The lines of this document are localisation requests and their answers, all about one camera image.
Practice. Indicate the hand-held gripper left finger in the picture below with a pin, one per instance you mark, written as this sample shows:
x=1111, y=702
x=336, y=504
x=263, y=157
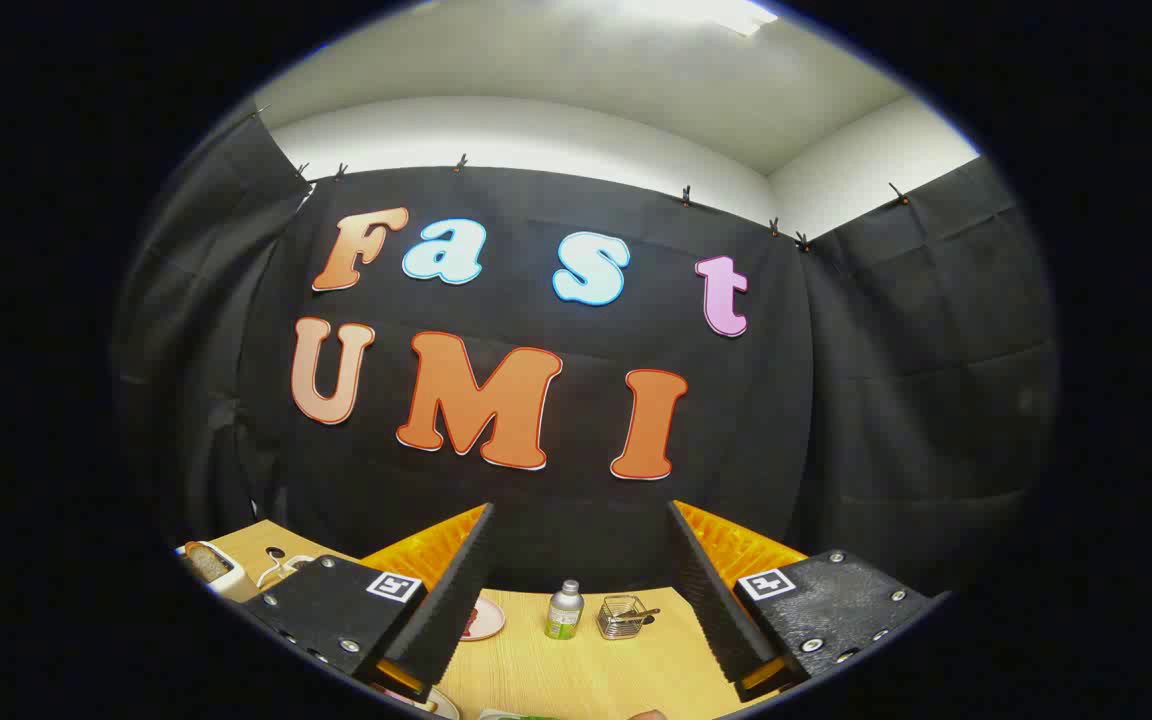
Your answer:
x=456, y=600

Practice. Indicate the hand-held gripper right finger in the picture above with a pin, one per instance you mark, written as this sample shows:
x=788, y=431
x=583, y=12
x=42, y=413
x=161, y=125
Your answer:
x=711, y=600

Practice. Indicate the toasted white bread slice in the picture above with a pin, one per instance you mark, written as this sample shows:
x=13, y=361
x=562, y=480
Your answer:
x=206, y=562

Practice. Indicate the pink plate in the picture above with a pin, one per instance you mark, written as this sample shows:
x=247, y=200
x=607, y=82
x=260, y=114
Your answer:
x=486, y=620

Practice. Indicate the white round plate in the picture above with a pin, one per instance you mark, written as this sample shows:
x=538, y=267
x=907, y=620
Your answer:
x=436, y=703

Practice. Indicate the silver bottle with green label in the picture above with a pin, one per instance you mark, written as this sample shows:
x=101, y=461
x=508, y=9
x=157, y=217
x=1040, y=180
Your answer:
x=564, y=612

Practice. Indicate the white toaster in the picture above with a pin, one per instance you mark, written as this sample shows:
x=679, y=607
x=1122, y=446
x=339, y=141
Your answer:
x=228, y=580

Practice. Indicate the row of black cloth clips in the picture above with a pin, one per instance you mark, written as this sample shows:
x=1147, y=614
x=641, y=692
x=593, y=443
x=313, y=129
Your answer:
x=459, y=162

